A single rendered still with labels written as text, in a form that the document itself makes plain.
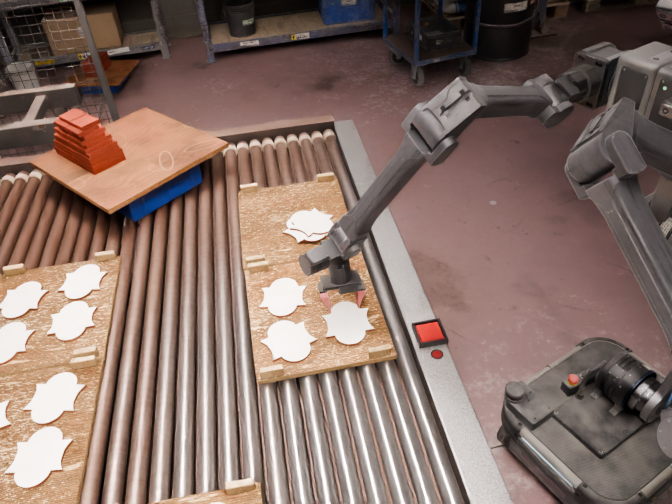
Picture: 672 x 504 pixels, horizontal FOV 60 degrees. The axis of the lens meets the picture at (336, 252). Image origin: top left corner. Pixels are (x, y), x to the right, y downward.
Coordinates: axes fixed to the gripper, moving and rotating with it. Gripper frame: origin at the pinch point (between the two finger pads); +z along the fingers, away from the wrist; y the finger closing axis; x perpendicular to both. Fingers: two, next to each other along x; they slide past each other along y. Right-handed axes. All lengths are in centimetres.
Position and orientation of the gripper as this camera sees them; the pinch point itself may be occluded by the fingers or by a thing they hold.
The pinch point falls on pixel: (344, 308)
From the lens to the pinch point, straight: 157.3
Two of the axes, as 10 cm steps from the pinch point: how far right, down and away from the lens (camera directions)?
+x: -1.6, -4.6, 8.8
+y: 9.8, -1.7, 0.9
